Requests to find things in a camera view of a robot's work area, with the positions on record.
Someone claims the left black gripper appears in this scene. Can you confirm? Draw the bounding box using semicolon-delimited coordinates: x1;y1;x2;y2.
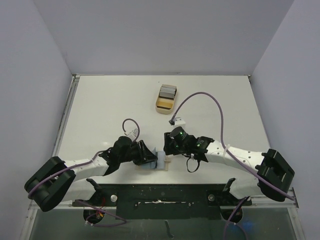
119;140;157;165

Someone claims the beige leather card holder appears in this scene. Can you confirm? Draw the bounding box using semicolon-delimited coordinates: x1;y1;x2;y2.
135;148;171;172

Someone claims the stack of credit cards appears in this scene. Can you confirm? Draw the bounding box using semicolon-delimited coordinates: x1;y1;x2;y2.
159;84;177;100

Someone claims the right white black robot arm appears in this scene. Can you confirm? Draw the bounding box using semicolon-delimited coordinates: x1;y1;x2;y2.
163;126;295;205

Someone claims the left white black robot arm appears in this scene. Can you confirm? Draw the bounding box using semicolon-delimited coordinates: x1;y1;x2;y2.
24;136;158;212

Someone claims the tan oval wooden tray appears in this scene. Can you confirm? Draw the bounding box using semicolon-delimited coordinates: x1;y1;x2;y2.
155;92;177;115

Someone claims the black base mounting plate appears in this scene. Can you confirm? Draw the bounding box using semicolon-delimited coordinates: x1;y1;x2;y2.
87;184;240;220

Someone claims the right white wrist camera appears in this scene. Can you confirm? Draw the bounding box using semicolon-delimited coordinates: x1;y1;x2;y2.
169;117;186;127

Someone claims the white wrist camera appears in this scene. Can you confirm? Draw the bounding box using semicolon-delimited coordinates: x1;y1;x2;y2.
169;117;186;127
124;128;139;137

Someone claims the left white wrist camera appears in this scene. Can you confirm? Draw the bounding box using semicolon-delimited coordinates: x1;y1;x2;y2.
124;128;139;137

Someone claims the short black cable loop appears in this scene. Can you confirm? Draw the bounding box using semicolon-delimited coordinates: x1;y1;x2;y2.
186;156;201;173

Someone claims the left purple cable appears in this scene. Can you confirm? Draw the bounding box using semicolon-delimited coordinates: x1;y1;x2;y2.
27;118;141;228

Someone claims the purple cable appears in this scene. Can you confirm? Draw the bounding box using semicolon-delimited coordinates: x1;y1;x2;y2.
169;91;296;240
27;118;141;228

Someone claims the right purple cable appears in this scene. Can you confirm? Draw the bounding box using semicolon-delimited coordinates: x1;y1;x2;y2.
169;91;296;240

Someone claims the aluminium extrusion rail left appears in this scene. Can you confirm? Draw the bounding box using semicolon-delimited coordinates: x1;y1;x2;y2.
51;74;81;157

